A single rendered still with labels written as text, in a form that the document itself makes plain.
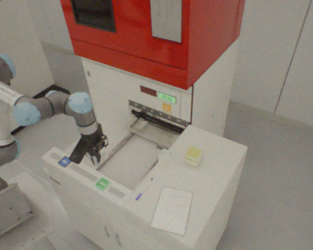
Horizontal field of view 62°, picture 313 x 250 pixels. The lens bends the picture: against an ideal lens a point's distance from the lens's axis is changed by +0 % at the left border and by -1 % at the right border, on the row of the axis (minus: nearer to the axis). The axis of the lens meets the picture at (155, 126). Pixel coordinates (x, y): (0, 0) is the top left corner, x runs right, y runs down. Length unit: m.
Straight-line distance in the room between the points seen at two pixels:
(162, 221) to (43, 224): 0.60
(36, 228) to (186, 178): 0.75
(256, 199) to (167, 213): 1.39
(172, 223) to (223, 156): 0.45
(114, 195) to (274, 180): 1.70
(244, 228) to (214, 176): 1.05
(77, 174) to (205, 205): 0.63
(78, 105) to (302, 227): 1.98
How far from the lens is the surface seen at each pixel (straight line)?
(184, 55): 1.24
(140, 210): 1.18
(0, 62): 1.28
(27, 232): 1.46
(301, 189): 2.65
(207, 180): 1.27
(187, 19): 1.17
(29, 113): 0.92
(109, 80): 1.75
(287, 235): 2.36
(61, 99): 1.01
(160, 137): 1.57
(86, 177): 1.35
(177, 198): 1.20
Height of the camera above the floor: 1.99
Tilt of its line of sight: 42 degrees down
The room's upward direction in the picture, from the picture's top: 4 degrees counter-clockwise
